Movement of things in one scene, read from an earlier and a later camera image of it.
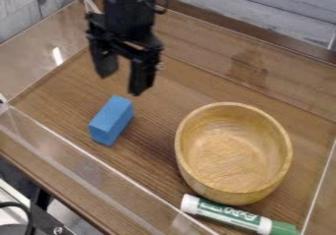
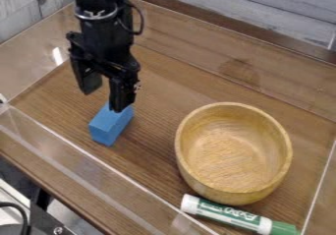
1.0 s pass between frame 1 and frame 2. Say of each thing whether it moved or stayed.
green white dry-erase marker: stayed
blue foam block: stayed
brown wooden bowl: stayed
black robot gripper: moved
